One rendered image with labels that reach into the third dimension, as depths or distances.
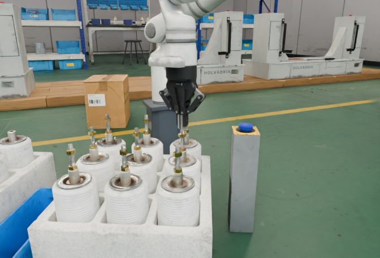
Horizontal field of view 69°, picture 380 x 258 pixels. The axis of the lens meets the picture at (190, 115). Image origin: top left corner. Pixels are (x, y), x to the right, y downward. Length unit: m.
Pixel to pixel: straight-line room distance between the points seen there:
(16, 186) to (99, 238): 0.36
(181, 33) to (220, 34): 2.45
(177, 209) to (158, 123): 0.57
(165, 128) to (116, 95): 0.69
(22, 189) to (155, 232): 0.48
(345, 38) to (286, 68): 1.13
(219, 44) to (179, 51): 2.45
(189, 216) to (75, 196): 0.25
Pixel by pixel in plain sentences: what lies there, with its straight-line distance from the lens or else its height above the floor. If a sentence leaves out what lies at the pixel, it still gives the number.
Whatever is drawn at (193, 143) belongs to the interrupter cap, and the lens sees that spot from 0.84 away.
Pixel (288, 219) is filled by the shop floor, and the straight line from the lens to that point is 1.00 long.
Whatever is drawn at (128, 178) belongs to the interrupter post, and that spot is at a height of 0.26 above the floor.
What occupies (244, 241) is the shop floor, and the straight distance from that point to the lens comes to 0.89.
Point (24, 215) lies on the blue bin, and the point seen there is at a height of 0.09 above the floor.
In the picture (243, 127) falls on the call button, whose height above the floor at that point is 0.33.
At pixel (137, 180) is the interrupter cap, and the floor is 0.25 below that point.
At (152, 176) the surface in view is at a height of 0.21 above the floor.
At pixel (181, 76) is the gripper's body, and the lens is 0.64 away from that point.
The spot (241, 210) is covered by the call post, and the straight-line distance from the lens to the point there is 0.87.
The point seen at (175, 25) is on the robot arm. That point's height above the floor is 0.59.
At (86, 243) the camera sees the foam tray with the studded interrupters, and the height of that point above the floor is 0.15.
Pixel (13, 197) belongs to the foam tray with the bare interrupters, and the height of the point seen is 0.14.
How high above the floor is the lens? 0.57
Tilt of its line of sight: 16 degrees down
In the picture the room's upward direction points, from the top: straight up
